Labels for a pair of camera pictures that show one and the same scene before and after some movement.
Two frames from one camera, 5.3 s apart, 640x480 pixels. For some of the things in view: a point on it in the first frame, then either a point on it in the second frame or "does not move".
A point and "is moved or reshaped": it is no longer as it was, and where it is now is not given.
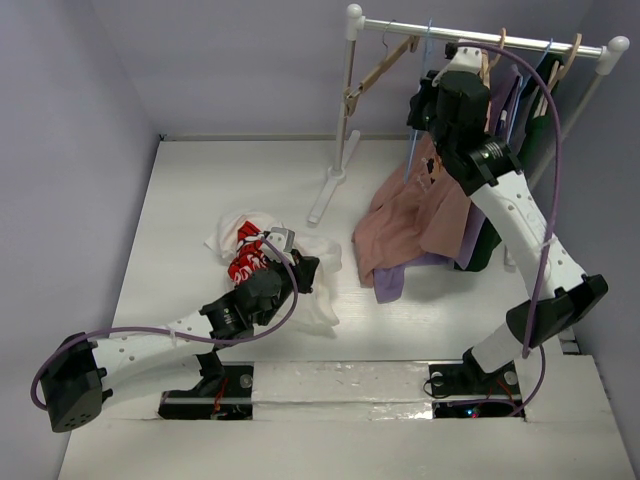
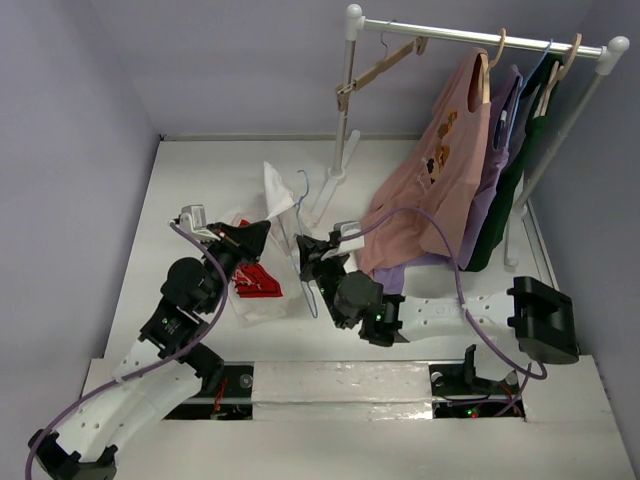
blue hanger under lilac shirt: (522, 79) does not move
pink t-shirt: (422, 208) does not move
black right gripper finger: (420, 115) -> (310, 270)
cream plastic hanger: (485, 66) does not move
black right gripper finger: (427, 88) -> (310, 248)
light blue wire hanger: (424, 68) -> (308, 289)
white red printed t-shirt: (236, 240) is moved or reshaped
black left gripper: (306, 265) -> (246, 241)
